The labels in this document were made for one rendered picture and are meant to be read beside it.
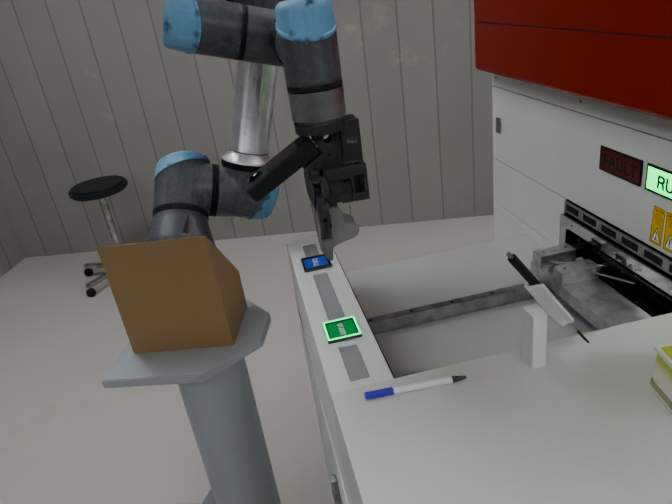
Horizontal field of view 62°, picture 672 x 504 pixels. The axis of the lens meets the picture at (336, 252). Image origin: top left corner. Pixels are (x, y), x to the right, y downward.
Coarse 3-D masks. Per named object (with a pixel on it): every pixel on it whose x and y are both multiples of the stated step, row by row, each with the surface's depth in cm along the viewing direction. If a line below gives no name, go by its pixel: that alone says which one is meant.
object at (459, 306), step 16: (512, 288) 117; (432, 304) 115; (448, 304) 115; (464, 304) 115; (480, 304) 116; (496, 304) 117; (368, 320) 113; (384, 320) 113; (400, 320) 113; (416, 320) 114; (432, 320) 115
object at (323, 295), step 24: (312, 240) 125; (336, 264) 113; (312, 288) 106; (336, 288) 104; (312, 312) 98; (336, 312) 98; (360, 312) 96; (312, 336) 94; (336, 360) 84; (360, 360) 84; (384, 360) 83; (336, 384) 79; (360, 384) 79; (336, 432) 82
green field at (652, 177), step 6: (648, 168) 96; (654, 168) 95; (648, 174) 96; (654, 174) 95; (660, 174) 93; (666, 174) 92; (648, 180) 97; (654, 180) 95; (660, 180) 94; (666, 180) 92; (648, 186) 97; (654, 186) 95; (660, 186) 94; (666, 186) 93; (660, 192) 94; (666, 192) 93
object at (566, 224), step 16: (560, 224) 126; (576, 224) 120; (560, 240) 128; (592, 240) 115; (608, 240) 111; (624, 256) 106; (608, 272) 113; (640, 272) 102; (656, 272) 98; (624, 288) 108; (640, 304) 104; (656, 304) 101
